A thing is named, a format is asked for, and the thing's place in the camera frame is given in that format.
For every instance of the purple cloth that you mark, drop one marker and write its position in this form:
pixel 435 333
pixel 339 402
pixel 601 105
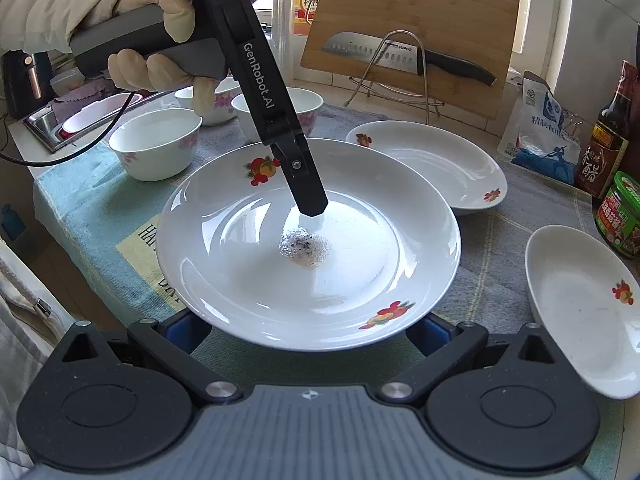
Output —
pixel 80 97

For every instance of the white bowl pink flowers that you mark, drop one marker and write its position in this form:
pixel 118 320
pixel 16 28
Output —
pixel 155 155
pixel 306 110
pixel 222 110

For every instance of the green-lidded sauce jar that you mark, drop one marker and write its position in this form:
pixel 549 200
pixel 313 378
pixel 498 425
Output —
pixel 620 210

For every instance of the grey and teal checked towel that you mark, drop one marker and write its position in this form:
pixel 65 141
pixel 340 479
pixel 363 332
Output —
pixel 100 200

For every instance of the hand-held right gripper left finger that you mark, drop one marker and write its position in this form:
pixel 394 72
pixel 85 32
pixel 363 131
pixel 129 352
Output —
pixel 182 332

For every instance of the black kitchen appliance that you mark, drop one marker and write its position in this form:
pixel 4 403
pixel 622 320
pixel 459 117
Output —
pixel 20 85

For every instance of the person's left forearm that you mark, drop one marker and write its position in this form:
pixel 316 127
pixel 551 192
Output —
pixel 45 0

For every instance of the white and blue salt bag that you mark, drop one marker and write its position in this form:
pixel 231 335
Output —
pixel 545 130

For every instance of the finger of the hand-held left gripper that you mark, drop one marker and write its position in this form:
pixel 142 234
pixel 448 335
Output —
pixel 305 180

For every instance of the person's beige jacket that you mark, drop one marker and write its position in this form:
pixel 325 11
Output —
pixel 20 360

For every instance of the small white container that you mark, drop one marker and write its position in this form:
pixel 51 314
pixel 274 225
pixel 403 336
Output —
pixel 67 80

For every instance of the clear plastic wrap roll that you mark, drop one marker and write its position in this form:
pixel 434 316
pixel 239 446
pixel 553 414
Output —
pixel 285 45

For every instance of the pink and white container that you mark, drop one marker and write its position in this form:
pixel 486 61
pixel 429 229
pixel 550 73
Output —
pixel 95 112

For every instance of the dark sauce bottle red label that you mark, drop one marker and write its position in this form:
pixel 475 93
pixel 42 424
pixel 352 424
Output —
pixel 607 150

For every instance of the bamboo cutting board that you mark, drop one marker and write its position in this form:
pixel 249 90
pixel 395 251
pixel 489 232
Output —
pixel 425 10

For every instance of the metal tray with dish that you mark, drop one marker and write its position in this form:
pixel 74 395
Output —
pixel 42 125

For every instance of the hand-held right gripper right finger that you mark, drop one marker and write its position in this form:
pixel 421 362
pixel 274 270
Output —
pixel 429 334

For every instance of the person's left hand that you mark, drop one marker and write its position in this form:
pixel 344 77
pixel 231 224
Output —
pixel 165 5

